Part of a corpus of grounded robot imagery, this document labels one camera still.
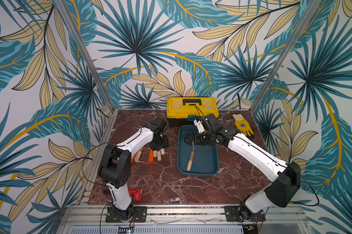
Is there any teal plastic tray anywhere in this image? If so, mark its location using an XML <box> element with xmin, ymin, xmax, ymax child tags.
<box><xmin>177</xmin><ymin>125</ymin><xmax>219</xmax><ymax>176</ymax></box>

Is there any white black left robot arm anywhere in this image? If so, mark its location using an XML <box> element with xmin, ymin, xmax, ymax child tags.
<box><xmin>98</xmin><ymin>117</ymin><xmax>168</xmax><ymax>211</ymax></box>

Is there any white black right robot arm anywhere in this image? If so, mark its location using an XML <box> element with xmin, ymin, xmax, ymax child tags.
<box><xmin>184</xmin><ymin>114</ymin><xmax>301</xmax><ymax>219</ymax></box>

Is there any yellow white work glove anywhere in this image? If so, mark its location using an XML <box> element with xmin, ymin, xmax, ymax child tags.
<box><xmin>232</xmin><ymin>114</ymin><xmax>255</xmax><ymax>139</ymax></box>

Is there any yellow black toolbox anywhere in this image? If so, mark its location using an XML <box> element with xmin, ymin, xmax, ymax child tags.
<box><xmin>167</xmin><ymin>97</ymin><xmax>219</xmax><ymax>127</ymax></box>

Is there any red black clamp tool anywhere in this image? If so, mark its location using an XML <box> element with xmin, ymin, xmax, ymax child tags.
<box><xmin>128</xmin><ymin>189</ymin><xmax>143</xmax><ymax>202</ymax></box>

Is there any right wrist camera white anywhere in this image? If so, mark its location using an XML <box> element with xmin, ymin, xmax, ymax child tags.
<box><xmin>193</xmin><ymin>119</ymin><xmax>206</xmax><ymax>134</ymax></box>

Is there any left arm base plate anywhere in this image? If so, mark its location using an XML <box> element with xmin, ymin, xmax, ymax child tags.
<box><xmin>105</xmin><ymin>206</ymin><xmax>147</xmax><ymax>223</ymax></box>

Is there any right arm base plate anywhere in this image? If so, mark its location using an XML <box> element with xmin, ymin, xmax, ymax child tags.
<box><xmin>223</xmin><ymin>206</ymin><xmax>266</xmax><ymax>223</ymax></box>

